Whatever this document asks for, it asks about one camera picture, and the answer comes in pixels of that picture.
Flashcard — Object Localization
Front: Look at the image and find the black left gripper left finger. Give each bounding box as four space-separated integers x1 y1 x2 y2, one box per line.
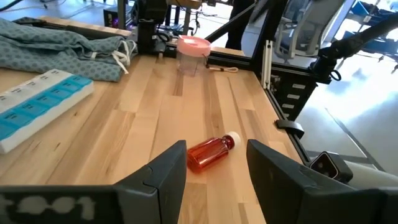
0 139 187 224

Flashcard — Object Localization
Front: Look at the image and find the blue white weekly pill organizer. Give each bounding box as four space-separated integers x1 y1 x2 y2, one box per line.
0 68 95 155

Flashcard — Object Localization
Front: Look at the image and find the clear cup with pink lid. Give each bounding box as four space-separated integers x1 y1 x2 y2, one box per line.
176 35 212 77

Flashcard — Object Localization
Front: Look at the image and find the blue patterned hospital gown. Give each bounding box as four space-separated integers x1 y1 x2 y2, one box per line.
0 17 139 83

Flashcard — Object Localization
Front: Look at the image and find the orange pill bottle white cap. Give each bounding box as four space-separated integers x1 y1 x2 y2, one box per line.
187 131 242 174

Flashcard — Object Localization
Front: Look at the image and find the black computer with purple light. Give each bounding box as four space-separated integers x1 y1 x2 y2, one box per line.
103 7 121 29

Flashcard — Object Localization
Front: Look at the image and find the small black table camera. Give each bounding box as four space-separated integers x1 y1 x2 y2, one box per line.
310 151 354 184

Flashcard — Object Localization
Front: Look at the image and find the grey office chair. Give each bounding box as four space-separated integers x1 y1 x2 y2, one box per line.
273 0 346 58

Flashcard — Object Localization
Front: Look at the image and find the person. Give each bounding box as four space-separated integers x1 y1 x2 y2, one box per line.
225 0 249 50

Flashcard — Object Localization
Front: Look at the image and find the beige cord loop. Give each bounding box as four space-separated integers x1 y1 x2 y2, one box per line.
205 64 239 73

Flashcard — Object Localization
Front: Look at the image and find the black labelled hub box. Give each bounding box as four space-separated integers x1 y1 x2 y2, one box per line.
269 73 318 121

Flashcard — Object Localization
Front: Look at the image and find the black table edge clip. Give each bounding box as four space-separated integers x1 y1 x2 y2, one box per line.
275 119 305 140

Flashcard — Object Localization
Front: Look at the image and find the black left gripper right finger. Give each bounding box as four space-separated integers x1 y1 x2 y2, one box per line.
246 139 398 224

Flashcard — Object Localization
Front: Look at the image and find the black aluminium table frame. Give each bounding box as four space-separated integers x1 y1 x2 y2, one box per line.
12 0 318 166

